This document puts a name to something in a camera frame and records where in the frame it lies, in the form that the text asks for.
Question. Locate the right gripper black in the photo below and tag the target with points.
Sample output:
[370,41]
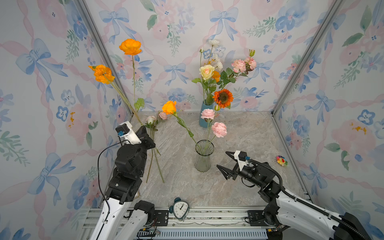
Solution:
[234,170]

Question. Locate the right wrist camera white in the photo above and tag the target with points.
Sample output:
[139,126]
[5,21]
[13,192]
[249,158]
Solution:
[242,159]

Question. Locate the teal ceramic vase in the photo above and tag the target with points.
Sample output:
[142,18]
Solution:
[202,120]

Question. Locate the orange ranunculus flower bunch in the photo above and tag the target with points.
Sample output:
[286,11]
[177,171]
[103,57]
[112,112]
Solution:
[104,75]

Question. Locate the aluminium rail frame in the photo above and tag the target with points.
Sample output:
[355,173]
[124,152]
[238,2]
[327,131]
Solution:
[215,223]

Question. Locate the orange sunflower stem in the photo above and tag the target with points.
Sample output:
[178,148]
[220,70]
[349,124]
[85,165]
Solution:
[223,98]

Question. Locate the colourful small flower toy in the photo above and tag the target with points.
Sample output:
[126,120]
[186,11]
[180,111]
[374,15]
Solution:
[282,161]

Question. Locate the orange rose bud stem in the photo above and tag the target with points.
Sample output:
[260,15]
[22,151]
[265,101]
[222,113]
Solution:
[169,108]

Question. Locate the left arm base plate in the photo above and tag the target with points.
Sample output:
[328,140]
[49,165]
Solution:
[157,218]

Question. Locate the pink rose flower stem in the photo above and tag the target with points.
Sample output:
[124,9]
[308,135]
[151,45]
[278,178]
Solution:
[161,117]

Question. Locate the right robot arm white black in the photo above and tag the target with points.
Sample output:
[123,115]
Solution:
[286,210]

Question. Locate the orange poppy flower stem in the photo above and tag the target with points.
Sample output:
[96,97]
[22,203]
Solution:
[217,64]

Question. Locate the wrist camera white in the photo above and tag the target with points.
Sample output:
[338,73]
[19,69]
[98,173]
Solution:
[126,134]
[242,159]

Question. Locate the teal alarm clock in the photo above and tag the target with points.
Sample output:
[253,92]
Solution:
[179,209]

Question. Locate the clear glass vase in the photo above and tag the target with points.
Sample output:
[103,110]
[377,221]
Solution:
[204,150]

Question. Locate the cream yellow rose stem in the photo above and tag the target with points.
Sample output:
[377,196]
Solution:
[208,83]

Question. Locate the pink carnation flower stem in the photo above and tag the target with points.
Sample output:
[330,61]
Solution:
[239,68]

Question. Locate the white flower stem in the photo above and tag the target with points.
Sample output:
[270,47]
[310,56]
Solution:
[206,56]

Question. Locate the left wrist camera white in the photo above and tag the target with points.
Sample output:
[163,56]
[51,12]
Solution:
[126,134]

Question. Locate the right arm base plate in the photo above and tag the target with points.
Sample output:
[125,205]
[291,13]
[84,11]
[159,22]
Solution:
[259,218]

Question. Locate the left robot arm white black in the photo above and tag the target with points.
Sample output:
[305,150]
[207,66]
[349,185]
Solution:
[122,188]

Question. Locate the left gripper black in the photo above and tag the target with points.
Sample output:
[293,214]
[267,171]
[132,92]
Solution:
[143,139]

